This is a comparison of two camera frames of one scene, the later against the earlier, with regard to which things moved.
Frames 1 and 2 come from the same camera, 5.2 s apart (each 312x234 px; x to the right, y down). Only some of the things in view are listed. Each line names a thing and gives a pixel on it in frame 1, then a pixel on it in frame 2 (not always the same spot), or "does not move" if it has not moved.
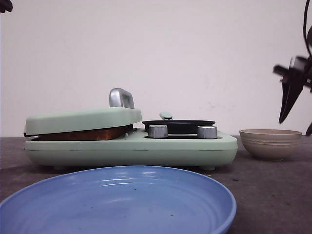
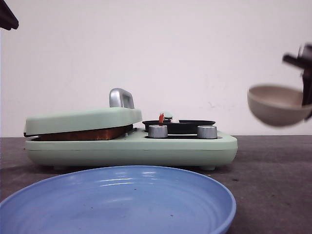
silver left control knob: [158, 131] does not move
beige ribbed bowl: [272, 145] -> [277, 106]
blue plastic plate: [125, 200] does not move
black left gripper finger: [6, 5] -> [8, 20]
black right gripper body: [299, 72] -> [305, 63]
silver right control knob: [207, 132] does not move
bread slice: [110, 133] does not move
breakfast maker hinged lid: [121, 112] does not move
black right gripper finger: [292, 87] -> [306, 65]
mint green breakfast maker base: [134, 149] does not move
